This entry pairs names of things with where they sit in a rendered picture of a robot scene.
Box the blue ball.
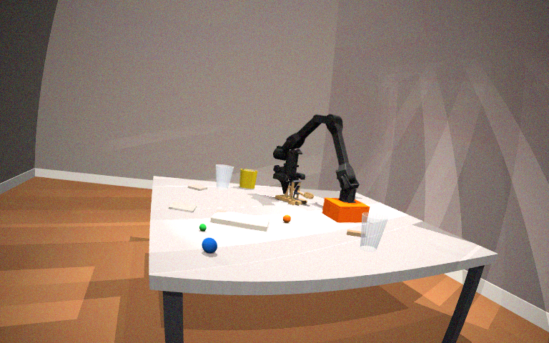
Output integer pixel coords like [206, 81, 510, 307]
[202, 238, 218, 253]

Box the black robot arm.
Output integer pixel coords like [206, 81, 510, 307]
[273, 114, 359, 203]

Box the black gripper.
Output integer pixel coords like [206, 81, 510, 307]
[273, 161, 305, 194]

